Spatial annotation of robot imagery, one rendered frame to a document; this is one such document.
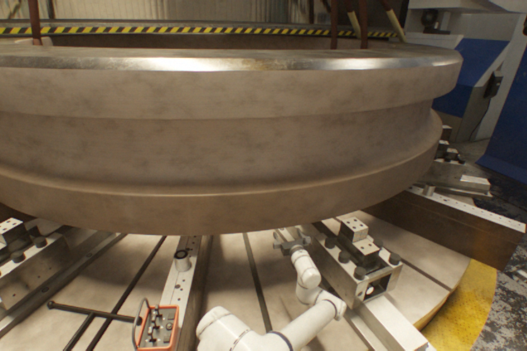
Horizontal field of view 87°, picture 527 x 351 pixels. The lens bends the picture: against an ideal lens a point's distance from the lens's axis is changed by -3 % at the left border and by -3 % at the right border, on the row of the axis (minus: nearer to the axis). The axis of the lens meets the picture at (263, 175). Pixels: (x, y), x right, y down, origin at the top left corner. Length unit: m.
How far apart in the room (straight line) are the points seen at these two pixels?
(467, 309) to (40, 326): 2.97
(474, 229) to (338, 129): 1.46
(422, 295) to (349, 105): 1.41
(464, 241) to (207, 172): 2.09
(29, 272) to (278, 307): 1.52
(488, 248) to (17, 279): 3.18
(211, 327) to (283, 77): 1.02
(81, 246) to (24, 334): 0.63
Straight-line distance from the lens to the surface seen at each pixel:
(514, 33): 6.93
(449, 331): 2.66
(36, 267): 2.24
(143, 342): 1.36
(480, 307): 2.96
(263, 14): 4.74
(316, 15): 5.16
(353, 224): 1.85
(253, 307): 1.99
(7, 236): 2.21
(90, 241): 2.56
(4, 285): 2.17
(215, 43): 5.84
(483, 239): 2.75
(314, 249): 1.98
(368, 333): 1.94
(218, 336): 0.96
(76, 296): 2.34
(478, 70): 6.62
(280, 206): 1.60
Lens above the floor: 1.90
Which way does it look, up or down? 28 degrees down
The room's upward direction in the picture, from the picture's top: 2 degrees clockwise
